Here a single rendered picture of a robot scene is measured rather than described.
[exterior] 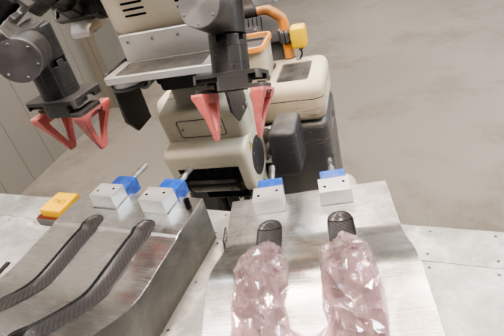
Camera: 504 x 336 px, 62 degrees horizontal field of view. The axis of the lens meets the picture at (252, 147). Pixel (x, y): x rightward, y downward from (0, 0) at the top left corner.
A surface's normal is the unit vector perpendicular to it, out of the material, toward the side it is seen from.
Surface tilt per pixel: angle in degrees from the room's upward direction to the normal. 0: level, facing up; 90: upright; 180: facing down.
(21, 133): 90
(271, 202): 90
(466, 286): 0
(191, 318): 0
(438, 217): 0
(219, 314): 14
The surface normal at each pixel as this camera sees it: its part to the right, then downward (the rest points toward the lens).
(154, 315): 0.91, 0.00
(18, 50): 0.20, 0.44
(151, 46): -0.22, 0.54
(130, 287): -0.22, -0.83
